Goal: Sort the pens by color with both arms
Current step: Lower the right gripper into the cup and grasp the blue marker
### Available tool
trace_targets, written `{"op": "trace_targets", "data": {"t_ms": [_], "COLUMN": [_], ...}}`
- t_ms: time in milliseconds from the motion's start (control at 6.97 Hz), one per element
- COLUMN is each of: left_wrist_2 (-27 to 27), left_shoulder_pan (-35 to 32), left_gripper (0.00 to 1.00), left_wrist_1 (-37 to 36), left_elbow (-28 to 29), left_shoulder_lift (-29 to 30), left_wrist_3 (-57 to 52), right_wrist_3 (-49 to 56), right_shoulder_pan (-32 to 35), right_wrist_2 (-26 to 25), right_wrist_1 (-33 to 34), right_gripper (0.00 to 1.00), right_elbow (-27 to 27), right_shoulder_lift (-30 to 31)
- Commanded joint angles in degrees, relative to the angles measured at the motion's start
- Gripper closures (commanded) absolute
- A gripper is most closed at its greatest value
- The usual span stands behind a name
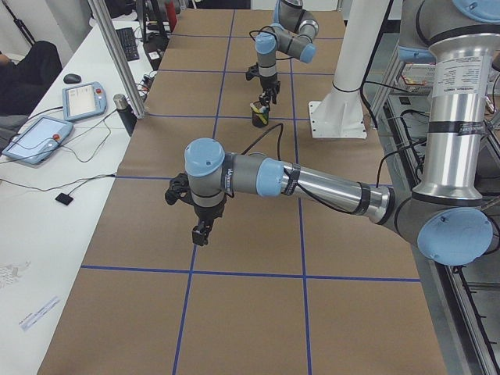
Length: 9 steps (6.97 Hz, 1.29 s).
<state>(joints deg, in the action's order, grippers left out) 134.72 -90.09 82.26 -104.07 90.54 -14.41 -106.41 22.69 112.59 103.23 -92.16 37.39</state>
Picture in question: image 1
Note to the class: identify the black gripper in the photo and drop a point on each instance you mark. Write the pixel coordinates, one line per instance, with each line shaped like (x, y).
(269, 83)
(208, 212)

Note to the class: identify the black mesh pen cup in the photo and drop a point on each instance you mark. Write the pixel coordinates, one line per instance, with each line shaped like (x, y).
(258, 119)

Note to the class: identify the yellow highlighter pen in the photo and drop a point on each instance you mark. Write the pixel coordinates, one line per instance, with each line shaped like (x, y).
(254, 107)

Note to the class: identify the black water bottle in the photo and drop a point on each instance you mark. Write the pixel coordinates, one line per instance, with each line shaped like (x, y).
(125, 112)

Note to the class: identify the small black square pad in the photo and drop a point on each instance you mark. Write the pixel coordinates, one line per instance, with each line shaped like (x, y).
(64, 198)

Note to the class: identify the black keyboard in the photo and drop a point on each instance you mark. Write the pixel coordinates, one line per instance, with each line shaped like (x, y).
(127, 41)

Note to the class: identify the far teach pendant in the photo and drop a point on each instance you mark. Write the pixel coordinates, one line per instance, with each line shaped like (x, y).
(83, 101)

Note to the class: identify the teach pendant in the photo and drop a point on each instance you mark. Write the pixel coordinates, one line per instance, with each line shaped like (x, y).
(38, 141)
(83, 101)

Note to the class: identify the near teach pendant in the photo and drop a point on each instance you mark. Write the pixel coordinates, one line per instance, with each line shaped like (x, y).
(38, 141)

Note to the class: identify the black computer mouse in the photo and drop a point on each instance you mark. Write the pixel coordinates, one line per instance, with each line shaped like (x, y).
(72, 78)

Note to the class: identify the seated person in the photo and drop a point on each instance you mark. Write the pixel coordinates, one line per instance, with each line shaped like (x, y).
(25, 83)

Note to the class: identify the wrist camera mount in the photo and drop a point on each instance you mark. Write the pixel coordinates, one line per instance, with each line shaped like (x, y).
(179, 190)
(252, 72)

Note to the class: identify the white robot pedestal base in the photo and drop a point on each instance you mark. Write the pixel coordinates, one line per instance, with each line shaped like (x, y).
(340, 114)

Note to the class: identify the aluminium frame post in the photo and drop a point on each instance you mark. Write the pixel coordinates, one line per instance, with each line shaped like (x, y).
(101, 14)

